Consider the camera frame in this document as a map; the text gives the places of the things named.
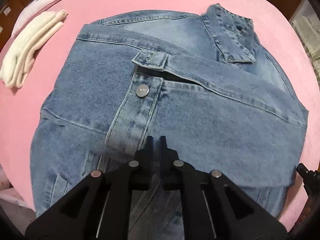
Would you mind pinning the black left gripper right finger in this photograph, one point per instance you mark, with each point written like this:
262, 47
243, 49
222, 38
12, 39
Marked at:
213, 207

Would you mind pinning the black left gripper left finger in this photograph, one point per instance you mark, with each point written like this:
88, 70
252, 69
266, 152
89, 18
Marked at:
99, 206

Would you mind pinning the blue denim jacket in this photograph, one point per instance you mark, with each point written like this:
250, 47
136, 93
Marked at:
204, 82

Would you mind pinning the pink bed sheet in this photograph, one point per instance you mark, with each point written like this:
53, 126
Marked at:
20, 110

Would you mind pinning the lace covered stacked boxes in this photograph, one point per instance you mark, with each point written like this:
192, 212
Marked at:
305, 22

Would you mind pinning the folded cream white garment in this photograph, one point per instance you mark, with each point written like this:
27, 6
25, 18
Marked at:
19, 59

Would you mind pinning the small pink pillow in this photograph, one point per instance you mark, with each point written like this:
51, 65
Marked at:
32, 10

